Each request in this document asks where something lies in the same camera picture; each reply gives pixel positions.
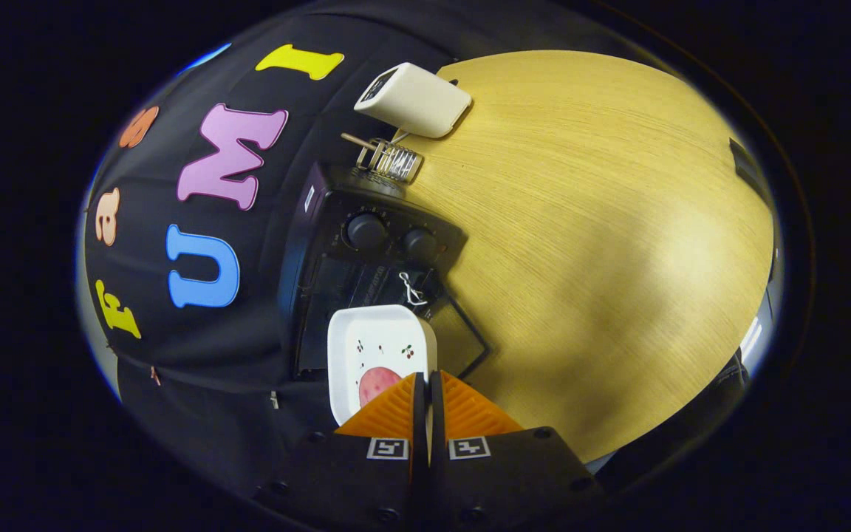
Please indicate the black backdrop cloth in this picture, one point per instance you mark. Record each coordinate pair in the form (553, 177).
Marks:
(263, 222)

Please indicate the wooden stick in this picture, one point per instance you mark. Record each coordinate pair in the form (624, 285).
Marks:
(357, 140)

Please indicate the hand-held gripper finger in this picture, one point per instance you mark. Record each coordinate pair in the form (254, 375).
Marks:
(418, 428)
(436, 428)

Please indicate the cream white toaster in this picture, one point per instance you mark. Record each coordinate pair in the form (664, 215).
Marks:
(414, 100)

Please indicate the orange clip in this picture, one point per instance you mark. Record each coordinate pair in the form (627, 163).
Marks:
(154, 375)

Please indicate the round pink meat slice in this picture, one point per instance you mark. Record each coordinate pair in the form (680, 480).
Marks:
(377, 384)

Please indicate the black toaster oven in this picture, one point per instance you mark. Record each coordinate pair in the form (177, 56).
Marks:
(388, 222)

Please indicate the white square plate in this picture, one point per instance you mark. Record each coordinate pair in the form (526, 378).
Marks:
(374, 329)

